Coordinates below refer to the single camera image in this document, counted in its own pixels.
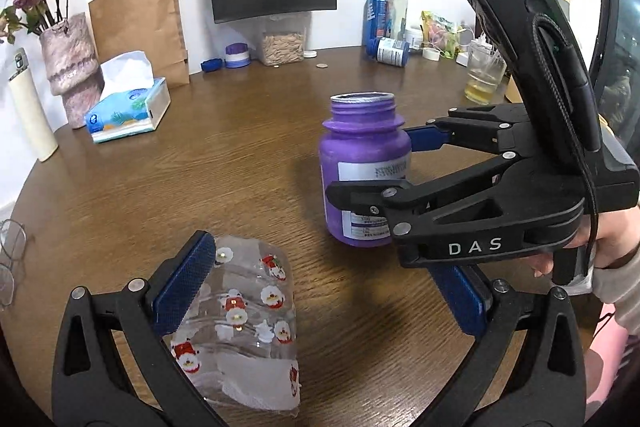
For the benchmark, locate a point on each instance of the pink textured vase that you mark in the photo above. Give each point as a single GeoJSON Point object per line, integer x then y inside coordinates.
{"type": "Point", "coordinates": [72, 67]}

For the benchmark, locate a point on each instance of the clear bottle blue cap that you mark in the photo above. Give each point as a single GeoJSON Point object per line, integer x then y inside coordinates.
{"type": "Point", "coordinates": [396, 19]}

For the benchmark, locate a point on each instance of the yellow glass cup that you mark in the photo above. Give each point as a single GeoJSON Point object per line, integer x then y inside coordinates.
{"type": "Point", "coordinates": [486, 68]}

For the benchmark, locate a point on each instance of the eyeglasses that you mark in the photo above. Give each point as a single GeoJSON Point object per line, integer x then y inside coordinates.
{"type": "Point", "coordinates": [14, 240]}

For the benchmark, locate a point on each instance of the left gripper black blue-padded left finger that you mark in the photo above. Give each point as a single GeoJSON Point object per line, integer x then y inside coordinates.
{"type": "Point", "coordinates": [111, 365]}

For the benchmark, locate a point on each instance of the dark window frame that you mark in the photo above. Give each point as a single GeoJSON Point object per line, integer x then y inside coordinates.
{"type": "Point", "coordinates": [614, 70]}

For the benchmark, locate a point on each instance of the clear jar with grains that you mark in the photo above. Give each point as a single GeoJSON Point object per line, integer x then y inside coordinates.
{"type": "Point", "coordinates": [281, 39]}

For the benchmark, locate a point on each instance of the person's right hand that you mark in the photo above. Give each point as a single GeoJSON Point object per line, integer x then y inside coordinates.
{"type": "Point", "coordinates": [617, 242]}

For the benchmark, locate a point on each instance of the white cylinder bottle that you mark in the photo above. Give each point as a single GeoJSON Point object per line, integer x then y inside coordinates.
{"type": "Point", "coordinates": [29, 109]}

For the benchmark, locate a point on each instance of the blue jar lid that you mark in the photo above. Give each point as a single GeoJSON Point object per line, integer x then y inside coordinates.
{"type": "Point", "coordinates": [212, 65]}

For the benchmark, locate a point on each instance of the purple plastic jar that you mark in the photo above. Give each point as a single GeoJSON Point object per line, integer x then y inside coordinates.
{"type": "Point", "coordinates": [364, 141]}

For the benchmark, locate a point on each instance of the small blue white jar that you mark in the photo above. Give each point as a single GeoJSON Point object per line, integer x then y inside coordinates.
{"type": "Point", "coordinates": [236, 55]}

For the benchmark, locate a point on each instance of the lying white blue bottle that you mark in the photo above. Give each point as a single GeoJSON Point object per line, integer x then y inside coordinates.
{"type": "Point", "coordinates": [388, 51]}

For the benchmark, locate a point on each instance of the clear santa print cup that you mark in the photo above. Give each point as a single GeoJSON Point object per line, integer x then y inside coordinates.
{"type": "Point", "coordinates": [237, 341]}

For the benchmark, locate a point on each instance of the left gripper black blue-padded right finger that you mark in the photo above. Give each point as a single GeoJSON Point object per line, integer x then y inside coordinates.
{"type": "Point", "coordinates": [547, 385]}

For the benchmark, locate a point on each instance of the blue drink can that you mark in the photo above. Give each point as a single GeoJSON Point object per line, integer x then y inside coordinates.
{"type": "Point", "coordinates": [374, 23]}

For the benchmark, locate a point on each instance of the blue tissue box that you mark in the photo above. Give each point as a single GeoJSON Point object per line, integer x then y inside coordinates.
{"type": "Point", "coordinates": [133, 100]}

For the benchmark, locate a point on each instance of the colourful snack packet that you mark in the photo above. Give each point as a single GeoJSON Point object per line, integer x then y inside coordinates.
{"type": "Point", "coordinates": [439, 34]}

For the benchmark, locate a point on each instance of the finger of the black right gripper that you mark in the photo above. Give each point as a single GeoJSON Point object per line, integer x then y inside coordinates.
{"type": "Point", "coordinates": [494, 129]}
{"type": "Point", "coordinates": [506, 194]}

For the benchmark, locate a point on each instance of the brown paper bag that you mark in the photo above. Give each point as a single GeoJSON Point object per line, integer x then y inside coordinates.
{"type": "Point", "coordinates": [151, 26]}

